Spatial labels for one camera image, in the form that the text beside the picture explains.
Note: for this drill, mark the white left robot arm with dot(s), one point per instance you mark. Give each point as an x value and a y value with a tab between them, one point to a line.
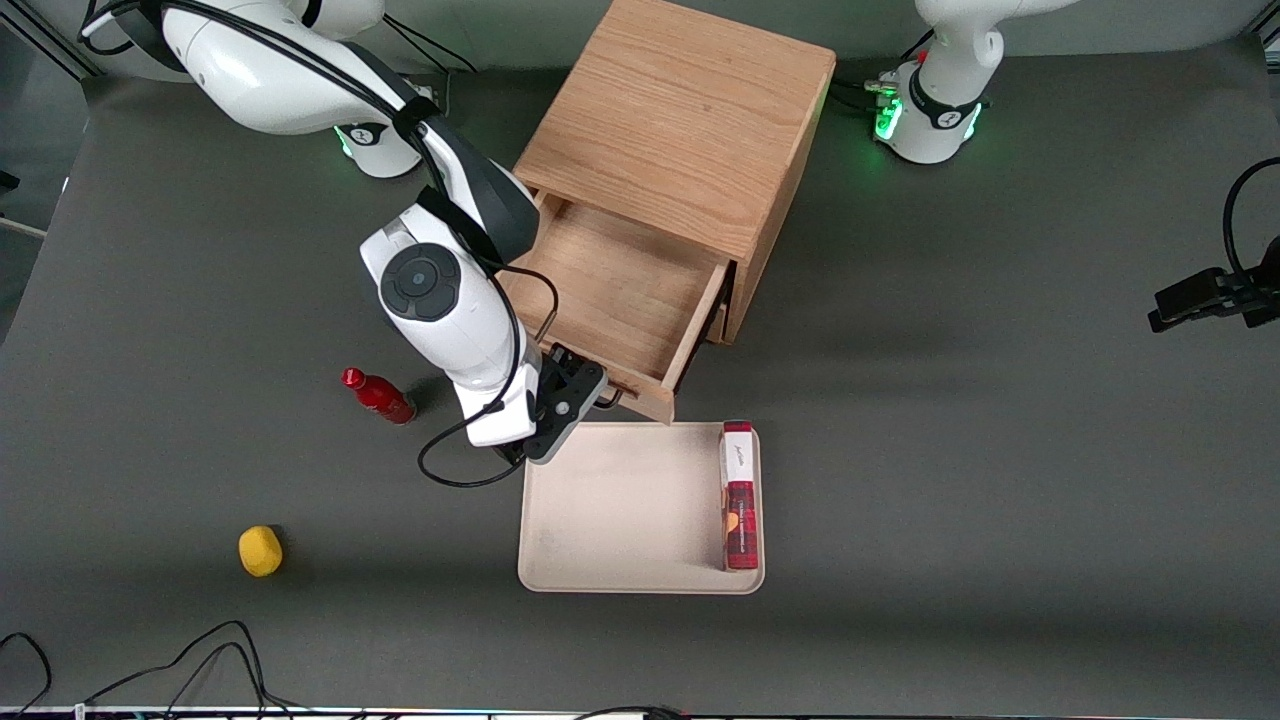
940	110

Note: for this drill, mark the beige plastic tray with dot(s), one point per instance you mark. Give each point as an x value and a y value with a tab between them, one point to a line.
620	510

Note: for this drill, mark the light wooden drawer cabinet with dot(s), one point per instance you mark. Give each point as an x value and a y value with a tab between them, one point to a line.
680	110

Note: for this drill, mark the dark metal frame bar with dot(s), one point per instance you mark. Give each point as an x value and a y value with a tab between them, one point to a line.
60	50

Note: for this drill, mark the red and white cookie box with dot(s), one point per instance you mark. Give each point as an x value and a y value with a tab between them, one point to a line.
740	530

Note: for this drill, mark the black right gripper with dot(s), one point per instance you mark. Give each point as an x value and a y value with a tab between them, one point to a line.
573	369

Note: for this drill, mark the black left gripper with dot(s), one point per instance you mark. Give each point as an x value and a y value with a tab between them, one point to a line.
1270	269

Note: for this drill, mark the yellow lemon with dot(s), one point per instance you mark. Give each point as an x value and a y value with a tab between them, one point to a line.
260	552

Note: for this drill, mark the black wrist camera mount plate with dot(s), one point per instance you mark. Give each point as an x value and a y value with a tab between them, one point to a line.
560	420

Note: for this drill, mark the small red bottle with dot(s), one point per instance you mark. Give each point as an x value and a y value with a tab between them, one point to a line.
385	398

